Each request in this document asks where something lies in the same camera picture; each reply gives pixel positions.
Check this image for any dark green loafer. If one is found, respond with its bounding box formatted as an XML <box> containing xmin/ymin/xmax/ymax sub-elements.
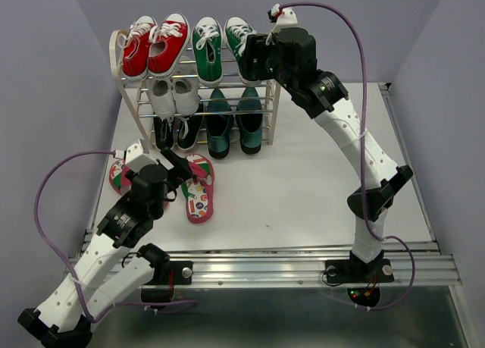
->
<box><xmin>235</xmin><ymin>87</ymin><xmax>263</xmax><ymax>155</ymax></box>
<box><xmin>206</xmin><ymin>89</ymin><xmax>234</xmax><ymax>159</ymax></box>

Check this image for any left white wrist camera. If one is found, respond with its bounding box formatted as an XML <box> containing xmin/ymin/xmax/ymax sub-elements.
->
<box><xmin>124</xmin><ymin>139</ymin><xmax>157</xmax><ymax>173</ymax></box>

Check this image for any green canvas sneaker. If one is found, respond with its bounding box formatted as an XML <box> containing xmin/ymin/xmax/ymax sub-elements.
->
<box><xmin>224</xmin><ymin>17</ymin><xmax>261</xmax><ymax>86</ymax></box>
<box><xmin>192</xmin><ymin>17</ymin><xmax>223</xmax><ymax>87</ymax></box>

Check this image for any left white sneaker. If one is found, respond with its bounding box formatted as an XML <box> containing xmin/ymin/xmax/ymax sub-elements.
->
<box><xmin>151</xmin><ymin>80</ymin><xmax>176</xmax><ymax>120</ymax></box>

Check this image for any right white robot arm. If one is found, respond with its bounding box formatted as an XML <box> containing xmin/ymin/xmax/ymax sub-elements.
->
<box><xmin>240</xmin><ymin>27</ymin><xmax>413</xmax><ymax>280</ymax></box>

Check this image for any right red canvas sneaker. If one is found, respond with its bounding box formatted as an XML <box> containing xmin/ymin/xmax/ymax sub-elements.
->
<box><xmin>148</xmin><ymin>13</ymin><xmax>190</xmax><ymax>77</ymax></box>

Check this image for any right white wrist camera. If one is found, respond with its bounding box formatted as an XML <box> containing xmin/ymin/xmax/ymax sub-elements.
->
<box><xmin>268</xmin><ymin>4</ymin><xmax>298</xmax><ymax>33</ymax></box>

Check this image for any right black canvas sneaker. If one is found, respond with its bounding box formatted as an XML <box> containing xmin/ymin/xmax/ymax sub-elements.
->
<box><xmin>177</xmin><ymin>115</ymin><xmax>204</xmax><ymax>151</ymax></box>

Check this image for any pink patterned sandal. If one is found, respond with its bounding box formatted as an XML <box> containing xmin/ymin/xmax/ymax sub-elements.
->
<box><xmin>181</xmin><ymin>153</ymin><xmax>214</xmax><ymax>224</ymax></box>
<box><xmin>108</xmin><ymin>159</ymin><xmax>131</xmax><ymax>196</ymax></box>

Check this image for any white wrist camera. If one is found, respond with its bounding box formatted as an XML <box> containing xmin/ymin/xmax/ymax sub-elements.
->
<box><xmin>268</xmin><ymin>4</ymin><xmax>298</xmax><ymax>33</ymax></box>
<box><xmin>124</xmin><ymin>139</ymin><xmax>157</xmax><ymax>173</ymax></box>

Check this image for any right white sneaker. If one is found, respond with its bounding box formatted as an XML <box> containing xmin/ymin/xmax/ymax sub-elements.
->
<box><xmin>172</xmin><ymin>56</ymin><xmax>199</xmax><ymax>116</ymax></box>

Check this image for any black canvas sneaker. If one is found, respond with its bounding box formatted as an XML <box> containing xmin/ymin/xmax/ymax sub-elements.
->
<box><xmin>177</xmin><ymin>115</ymin><xmax>204</xmax><ymax>151</ymax></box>
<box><xmin>153</xmin><ymin>117</ymin><xmax>174</xmax><ymax>150</ymax></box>

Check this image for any left red canvas sneaker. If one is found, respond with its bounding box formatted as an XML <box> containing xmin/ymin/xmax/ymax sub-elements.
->
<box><xmin>118</xmin><ymin>15</ymin><xmax>157</xmax><ymax>80</ymax></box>

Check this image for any left black canvas sneaker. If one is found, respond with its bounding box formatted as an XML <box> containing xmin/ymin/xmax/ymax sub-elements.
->
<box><xmin>153</xmin><ymin>117</ymin><xmax>174</xmax><ymax>150</ymax></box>

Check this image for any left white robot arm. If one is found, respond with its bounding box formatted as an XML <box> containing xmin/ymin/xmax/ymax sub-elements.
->
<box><xmin>17</xmin><ymin>142</ymin><xmax>208</xmax><ymax>347</ymax></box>

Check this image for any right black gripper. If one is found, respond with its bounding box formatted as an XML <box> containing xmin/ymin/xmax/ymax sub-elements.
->
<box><xmin>237</xmin><ymin>33</ymin><xmax>296</xmax><ymax>93</ymax></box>

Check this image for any white sneaker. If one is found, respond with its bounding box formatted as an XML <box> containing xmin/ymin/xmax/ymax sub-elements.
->
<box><xmin>151</xmin><ymin>80</ymin><xmax>176</xmax><ymax>120</ymax></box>
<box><xmin>172</xmin><ymin>56</ymin><xmax>199</xmax><ymax>116</ymax></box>

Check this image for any red canvas sneaker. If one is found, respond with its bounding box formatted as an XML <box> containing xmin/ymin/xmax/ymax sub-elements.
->
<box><xmin>148</xmin><ymin>13</ymin><xmax>190</xmax><ymax>77</ymax></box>
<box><xmin>118</xmin><ymin>15</ymin><xmax>157</xmax><ymax>80</ymax></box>

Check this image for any aluminium mounting rail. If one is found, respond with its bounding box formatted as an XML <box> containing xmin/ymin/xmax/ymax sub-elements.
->
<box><xmin>60</xmin><ymin>245</ymin><xmax>463</xmax><ymax>290</ymax></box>

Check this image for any cream metal shoe rack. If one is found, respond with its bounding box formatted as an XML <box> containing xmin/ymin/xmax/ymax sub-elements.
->
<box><xmin>109</xmin><ymin>30</ymin><xmax>281</xmax><ymax>146</ymax></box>

